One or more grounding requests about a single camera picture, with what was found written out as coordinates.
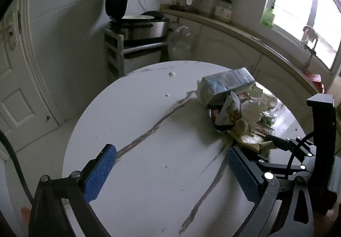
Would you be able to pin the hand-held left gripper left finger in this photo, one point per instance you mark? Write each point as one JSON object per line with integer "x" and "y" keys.
{"x": 101, "y": 173}

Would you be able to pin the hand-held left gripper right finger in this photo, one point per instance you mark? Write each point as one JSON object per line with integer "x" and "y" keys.
{"x": 243, "y": 174}

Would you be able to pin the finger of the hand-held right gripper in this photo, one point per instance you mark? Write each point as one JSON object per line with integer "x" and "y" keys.
{"x": 282, "y": 166}
{"x": 279, "y": 143}

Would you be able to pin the printed snack wrapper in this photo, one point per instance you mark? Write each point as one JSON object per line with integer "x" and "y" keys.
{"x": 229, "y": 111}

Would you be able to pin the yellow crumpled wrapper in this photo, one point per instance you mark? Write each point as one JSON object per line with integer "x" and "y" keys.
{"x": 247, "y": 142}

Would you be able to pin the round white marble table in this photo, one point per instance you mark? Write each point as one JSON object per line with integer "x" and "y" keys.
{"x": 146, "y": 173}

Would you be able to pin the red basin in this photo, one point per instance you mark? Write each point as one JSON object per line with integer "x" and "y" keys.
{"x": 315, "y": 81}

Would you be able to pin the grey drink carton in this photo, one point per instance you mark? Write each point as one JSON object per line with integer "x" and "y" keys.
{"x": 226, "y": 82}

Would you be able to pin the metal faucet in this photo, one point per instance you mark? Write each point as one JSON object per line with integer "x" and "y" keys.
{"x": 310, "y": 55}

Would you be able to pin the cream kitchen cabinet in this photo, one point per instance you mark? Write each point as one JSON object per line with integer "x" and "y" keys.
{"x": 226, "y": 50}

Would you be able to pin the cloth on faucet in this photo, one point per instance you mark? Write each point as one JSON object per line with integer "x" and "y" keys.
{"x": 309, "y": 33}

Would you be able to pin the beige kitchen countertop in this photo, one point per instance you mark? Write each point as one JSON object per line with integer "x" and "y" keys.
{"x": 239, "y": 33}

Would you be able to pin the white panelled door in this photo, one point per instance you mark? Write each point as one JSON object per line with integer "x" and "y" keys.
{"x": 24, "y": 79}

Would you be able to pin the white storage rack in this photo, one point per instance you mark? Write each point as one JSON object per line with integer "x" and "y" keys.
{"x": 114, "y": 50}

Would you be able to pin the green soap bottle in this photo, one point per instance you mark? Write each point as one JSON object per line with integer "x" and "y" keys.
{"x": 267, "y": 18}

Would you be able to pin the clear plastic bag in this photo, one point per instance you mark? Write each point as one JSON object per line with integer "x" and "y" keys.
{"x": 179, "y": 45}

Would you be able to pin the glass jar with yellow lid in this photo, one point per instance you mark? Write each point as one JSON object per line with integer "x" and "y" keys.
{"x": 223, "y": 11}

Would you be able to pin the black silver rice cooker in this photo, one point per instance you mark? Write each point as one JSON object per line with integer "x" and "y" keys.
{"x": 143, "y": 26}

